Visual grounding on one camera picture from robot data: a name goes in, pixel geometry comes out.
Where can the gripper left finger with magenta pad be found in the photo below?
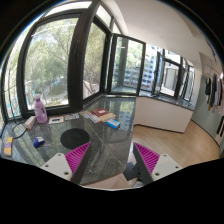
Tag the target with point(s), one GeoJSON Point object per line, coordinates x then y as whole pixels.
{"type": "Point", "coordinates": [70, 166]}

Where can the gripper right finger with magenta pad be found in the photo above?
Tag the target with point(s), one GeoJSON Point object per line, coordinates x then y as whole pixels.
{"type": "Point", "coordinates": [153, 166]}

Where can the round black mouse pad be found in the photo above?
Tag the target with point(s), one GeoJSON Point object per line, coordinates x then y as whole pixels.
{"type": "Point", "coordinates": [74, 138]}

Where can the blue and white computer mouse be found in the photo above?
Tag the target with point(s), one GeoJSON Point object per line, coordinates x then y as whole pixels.
{"type": "Point", "coordinates": [38, 141]}

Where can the white framed card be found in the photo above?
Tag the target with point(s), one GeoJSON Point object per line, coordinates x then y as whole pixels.
{"type": "Point", "coordinates": [56, 119]}

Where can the grey flat paper sheet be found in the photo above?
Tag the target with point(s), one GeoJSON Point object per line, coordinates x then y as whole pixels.
{"type": "Point", "coordinates": [71, 116]}

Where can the colourful flat booklet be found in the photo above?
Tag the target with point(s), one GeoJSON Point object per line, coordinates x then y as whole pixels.
{"type": "Point", "coordinates": [90, 116]}

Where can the blue and white box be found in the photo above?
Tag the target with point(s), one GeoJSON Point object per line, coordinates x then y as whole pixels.
{"type": "Point", "coordinates": [113, 123]}

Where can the tan cardboard box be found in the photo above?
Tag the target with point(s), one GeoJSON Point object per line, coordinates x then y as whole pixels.
{"type": "Point", "coordinates": [107, 117]}

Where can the beige rectangular box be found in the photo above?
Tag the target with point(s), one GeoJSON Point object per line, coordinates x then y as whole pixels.
{"type": "Point", "coordinates": [30, 122]}

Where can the red book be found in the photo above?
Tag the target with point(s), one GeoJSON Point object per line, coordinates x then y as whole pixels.
{"type": "Point", "coordinates": [100, 112]}

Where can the purple spray bottle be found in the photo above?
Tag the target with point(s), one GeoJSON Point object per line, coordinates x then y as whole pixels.
{"type": "Point", "coordinates": [40, 110]}

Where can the yellow and purple sponge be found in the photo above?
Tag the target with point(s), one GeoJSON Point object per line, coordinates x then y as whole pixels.
{"type": "Point", "coordinates": [8, 147]}

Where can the hanging clothes on rack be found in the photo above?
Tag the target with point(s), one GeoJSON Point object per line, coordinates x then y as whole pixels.
{"type": "Point", "coordinates": [214, 91]}

